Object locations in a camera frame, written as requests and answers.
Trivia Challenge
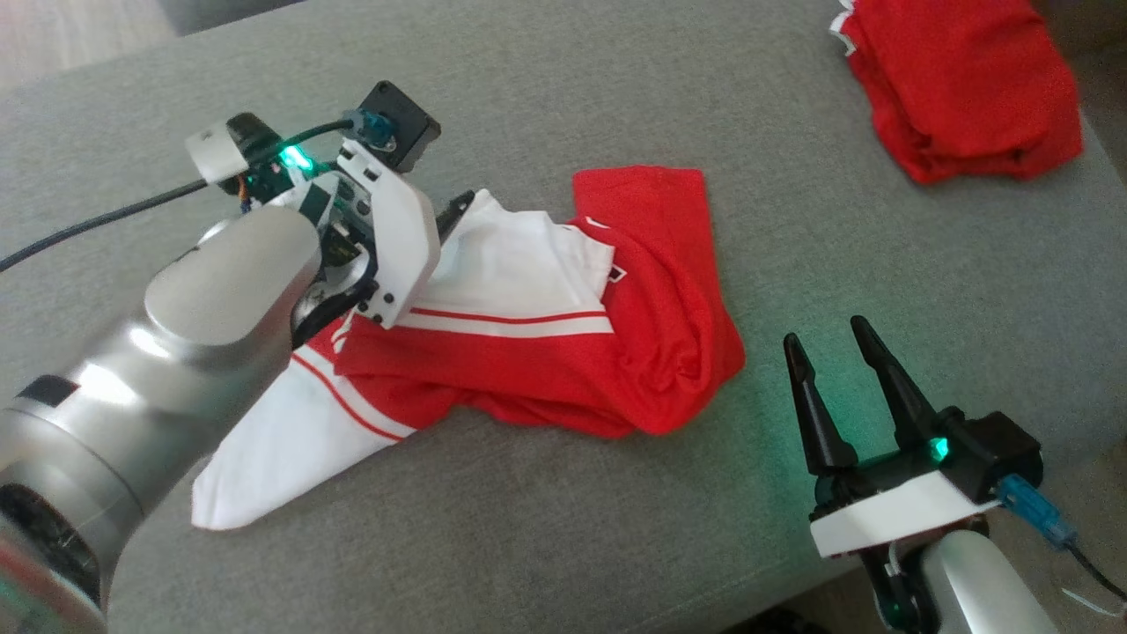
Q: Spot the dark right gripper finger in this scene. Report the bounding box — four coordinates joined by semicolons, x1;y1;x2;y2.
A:
850;315;943;450
783;333;859;476

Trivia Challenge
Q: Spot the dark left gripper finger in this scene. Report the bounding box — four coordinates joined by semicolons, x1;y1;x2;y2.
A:
438;189;476;243

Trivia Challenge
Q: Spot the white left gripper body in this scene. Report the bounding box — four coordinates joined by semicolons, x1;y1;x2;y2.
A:
185;110;441;337

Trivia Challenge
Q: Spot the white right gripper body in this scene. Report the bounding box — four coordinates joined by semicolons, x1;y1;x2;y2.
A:
808;436;1000;630

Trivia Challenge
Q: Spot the red and white shirt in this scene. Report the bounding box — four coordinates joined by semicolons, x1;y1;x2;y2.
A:
191;165;748;532

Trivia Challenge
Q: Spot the red shorts white side stripe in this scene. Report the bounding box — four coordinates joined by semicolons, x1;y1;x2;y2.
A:
828;0;1084;186

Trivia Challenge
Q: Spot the large grey sofa seat cushion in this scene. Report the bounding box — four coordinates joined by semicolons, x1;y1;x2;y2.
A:
0;0;1127;634

